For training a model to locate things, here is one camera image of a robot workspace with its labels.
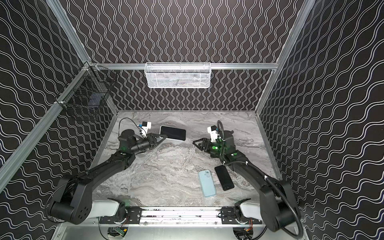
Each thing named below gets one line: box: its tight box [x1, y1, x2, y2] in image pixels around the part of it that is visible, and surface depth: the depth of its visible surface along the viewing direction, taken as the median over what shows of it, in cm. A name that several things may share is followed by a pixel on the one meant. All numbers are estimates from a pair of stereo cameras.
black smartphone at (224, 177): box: [214, 165, 235, 191], surface depth 88 cm
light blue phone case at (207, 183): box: [198, 169, 217, 198], surface depth 88 cm
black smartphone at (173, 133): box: [160, 126, 186, 141], surface depth 85 cm
